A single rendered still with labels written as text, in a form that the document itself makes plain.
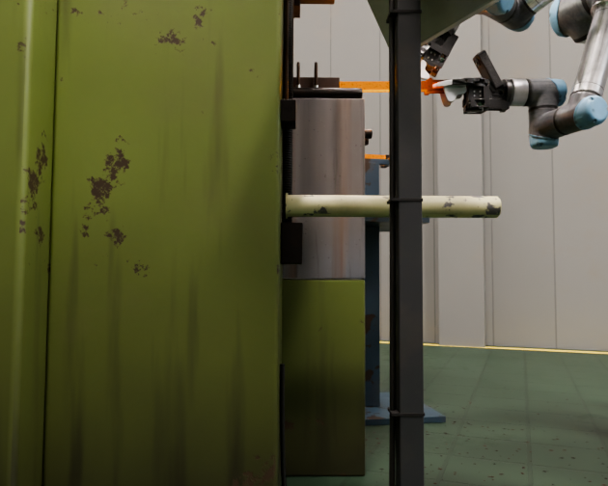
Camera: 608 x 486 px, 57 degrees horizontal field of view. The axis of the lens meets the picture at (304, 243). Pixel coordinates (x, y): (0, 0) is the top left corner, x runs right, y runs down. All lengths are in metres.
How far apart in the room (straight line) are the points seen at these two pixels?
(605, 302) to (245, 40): 3.40
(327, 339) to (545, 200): 3.00
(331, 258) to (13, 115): 0.74
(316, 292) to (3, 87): 0.78
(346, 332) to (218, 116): 0.59
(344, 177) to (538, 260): 2.90
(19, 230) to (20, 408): 0.31
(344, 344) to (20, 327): 0.70
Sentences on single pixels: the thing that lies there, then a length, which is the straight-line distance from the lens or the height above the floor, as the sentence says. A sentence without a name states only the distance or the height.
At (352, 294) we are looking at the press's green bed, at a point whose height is 0.43.
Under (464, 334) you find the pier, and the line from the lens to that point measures 4.03.
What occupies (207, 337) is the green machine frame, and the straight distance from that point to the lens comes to 1.09.
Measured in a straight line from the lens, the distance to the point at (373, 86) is 1.60.
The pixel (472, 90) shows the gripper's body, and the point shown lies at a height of 0.98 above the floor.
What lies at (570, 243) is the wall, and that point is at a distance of 4.17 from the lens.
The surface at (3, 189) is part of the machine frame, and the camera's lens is 1.11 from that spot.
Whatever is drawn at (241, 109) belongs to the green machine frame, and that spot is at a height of 0.80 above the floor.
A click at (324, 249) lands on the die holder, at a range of 1.36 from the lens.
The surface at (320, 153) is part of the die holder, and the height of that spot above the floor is 0.78.
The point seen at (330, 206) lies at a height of 0.62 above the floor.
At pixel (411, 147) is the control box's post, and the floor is 0.69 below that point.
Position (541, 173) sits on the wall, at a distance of 4.21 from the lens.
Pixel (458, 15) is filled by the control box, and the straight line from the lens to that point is 1.08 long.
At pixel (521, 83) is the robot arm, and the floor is 1.00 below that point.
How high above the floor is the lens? 0.47
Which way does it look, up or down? 3 degrees up
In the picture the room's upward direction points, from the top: straight up
